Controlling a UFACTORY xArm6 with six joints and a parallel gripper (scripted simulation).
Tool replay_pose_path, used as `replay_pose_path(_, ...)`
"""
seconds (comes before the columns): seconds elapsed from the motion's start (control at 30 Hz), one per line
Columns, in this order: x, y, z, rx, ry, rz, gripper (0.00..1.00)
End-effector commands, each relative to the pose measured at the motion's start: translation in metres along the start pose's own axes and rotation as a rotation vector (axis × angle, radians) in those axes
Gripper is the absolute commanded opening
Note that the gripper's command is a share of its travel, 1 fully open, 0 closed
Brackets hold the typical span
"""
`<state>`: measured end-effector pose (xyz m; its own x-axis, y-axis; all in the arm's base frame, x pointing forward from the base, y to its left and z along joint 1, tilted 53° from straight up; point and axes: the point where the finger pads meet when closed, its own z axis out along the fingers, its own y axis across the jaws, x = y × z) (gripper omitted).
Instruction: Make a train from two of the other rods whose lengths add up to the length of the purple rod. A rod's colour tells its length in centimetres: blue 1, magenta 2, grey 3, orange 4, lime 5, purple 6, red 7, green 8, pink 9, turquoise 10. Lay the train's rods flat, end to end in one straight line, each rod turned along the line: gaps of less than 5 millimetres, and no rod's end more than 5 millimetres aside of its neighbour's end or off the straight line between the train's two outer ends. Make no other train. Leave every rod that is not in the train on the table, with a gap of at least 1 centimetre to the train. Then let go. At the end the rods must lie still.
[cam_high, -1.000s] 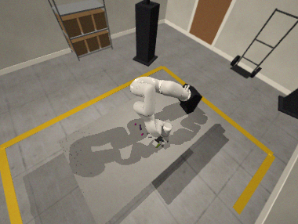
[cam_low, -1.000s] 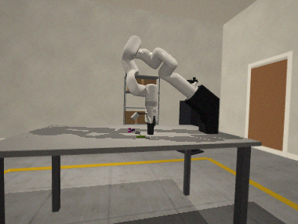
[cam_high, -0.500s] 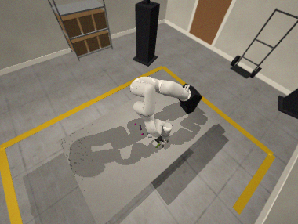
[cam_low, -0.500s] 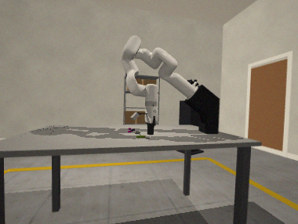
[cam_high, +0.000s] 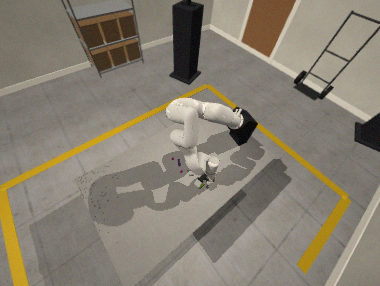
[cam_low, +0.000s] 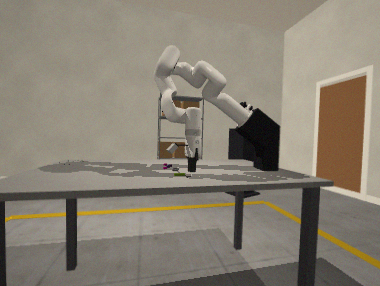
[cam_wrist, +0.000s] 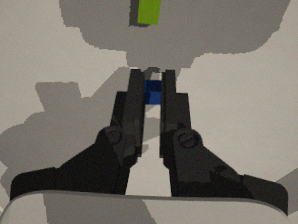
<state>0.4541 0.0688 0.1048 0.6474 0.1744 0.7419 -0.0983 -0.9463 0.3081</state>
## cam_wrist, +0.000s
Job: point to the small blue block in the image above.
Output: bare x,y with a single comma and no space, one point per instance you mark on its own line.
152,92

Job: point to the lime green rod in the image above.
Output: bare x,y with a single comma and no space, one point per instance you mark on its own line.
148,12

